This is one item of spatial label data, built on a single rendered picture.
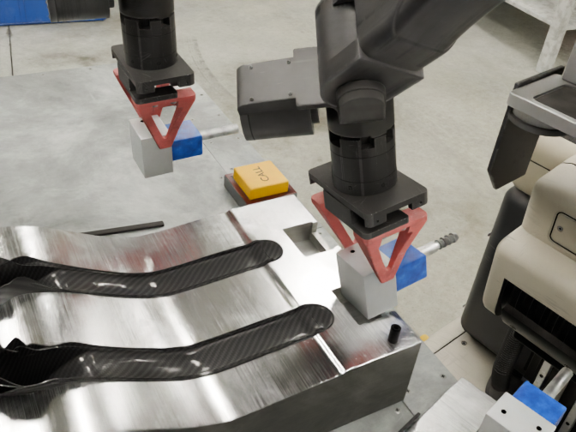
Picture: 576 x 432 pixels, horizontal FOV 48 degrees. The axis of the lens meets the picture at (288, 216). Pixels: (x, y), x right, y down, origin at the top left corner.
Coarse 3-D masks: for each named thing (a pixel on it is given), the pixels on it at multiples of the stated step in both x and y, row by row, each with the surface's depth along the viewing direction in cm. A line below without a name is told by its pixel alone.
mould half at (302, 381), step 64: (0, 256) 59; (64, 256) 62; (128, 256) 67; (192, 256) 69; (320, 256) 70; (0, 320) 53; (64, 320) 54; (128, 320) 59; (192, 320) 62; (256, 320) 62; (384, 320) 63; (128, 384) 52; (192, 384) 55; (256, 384) 56; (320, 384) 57; (384, 384) 62
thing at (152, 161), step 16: (144, 128) 75; (160, 128) 75; (192, 128) 78; (224, 128) 80; (144, 144) 74; (176, 144) 76; (192, 144) 77; (144, 160) 75; (160, 160) 76; (144, 176) 76
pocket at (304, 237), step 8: (304, 224) 74; (312, 224) 75; (288, 232) 74; (296, 232) 75; (304, 232) 75; (312, 232) 75; (296, 240) 75; (304, 240) 76; (312, 240) 76; (320, 240) 74; (304, 248) 75; (312, 248) 75; (320, 248) 74; (328, 248) 73; (304, 256) 74
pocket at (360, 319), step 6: (336, 288) 66; (336, 294) 67; (342, 300) 68; (348, 306) 68; (354, 312) 67; (360, 312) 67; (384, 312) 66; (354, 318) 67; (360, 318) 67; (366, 318) 67; (372, 318) 67; (360, 324) 66
